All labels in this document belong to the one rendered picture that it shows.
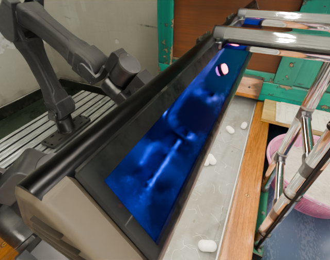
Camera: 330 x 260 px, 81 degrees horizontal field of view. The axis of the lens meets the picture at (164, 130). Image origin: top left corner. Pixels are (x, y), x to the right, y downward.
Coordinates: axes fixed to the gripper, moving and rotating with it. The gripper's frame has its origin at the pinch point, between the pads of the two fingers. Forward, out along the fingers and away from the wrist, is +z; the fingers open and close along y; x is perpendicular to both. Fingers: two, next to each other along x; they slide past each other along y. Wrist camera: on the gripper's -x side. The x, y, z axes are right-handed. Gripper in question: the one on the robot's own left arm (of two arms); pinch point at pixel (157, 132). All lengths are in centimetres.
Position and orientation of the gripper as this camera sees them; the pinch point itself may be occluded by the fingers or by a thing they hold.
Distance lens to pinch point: 54.9
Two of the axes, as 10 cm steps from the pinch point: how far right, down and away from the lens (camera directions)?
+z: 6.8, 7.2, 1.5
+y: 4.5, -5.6, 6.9
